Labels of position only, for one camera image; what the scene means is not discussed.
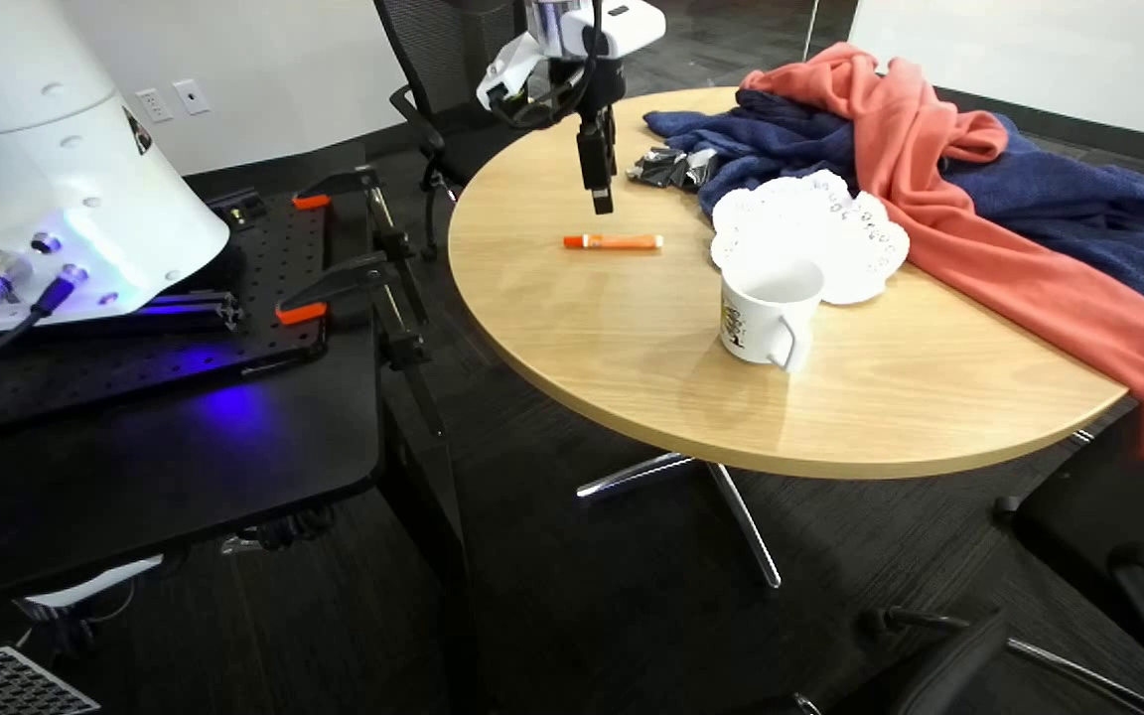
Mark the orange marker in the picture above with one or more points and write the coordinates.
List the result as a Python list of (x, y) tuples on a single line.
[(615, 241)]

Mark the round wooden table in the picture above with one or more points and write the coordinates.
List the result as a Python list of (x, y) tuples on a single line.
[(628, 324)]

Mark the navy blue cloth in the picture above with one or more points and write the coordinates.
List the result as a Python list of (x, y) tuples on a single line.
[(1066, 205)]

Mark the black office chair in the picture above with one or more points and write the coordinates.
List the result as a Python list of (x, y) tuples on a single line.
[(1088, 523), (443, 50)]

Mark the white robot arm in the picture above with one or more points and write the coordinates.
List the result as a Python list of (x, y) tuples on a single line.
[(94, 215)]

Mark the black white patterned cloth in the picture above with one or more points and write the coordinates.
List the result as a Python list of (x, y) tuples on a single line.
[(672, 166)]

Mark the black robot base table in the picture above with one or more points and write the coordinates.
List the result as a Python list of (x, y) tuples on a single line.
[(124, 444)]

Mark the orange cloth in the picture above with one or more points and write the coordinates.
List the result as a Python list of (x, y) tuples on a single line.
[(903, 133)]

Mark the black orange clamp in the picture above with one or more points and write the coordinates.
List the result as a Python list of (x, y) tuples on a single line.
[(339, 291), (357, 180)]

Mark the white ceramic mug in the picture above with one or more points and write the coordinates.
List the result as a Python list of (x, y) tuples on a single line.
[(770, 311)]

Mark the white paper doily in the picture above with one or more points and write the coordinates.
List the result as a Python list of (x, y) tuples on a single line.
[(813, 215)]

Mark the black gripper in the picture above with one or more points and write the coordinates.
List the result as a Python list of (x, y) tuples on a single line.
[(592, 99)]

